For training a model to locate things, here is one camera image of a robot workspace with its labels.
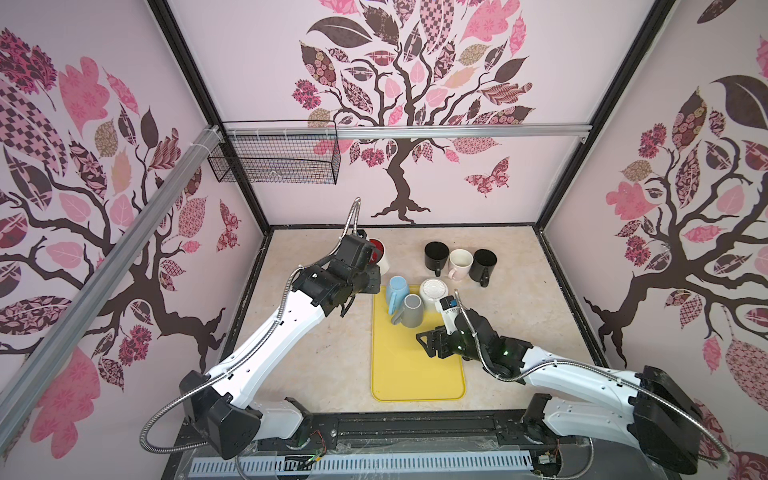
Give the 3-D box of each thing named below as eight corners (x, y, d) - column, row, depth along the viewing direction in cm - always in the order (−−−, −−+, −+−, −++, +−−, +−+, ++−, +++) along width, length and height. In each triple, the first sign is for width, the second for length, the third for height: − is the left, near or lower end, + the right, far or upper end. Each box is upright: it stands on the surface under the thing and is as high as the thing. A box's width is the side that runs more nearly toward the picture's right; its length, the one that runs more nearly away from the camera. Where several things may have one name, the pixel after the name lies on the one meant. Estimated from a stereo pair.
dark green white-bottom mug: (416, 276, 107) (418, 258, 99) (427, 256, 114) (430, 238, 106) (437, 284, 105) (440, 266, 97) (447, 263, 111) (451, 245, 103)
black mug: (463, 275, 107) (467, 261, 100) (477, 260, 111) (483, 245, 104) (483, 290, 103) (490, 275, 96) (498, 273, 107) (505, 258, 100)
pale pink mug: (447, 286, 104) (451, 271, 97) (444, 264, 110) (447, 248, 103) (470, 286, 104) (476, 271, 97) (466, 264, 110) (471, 248, 103)
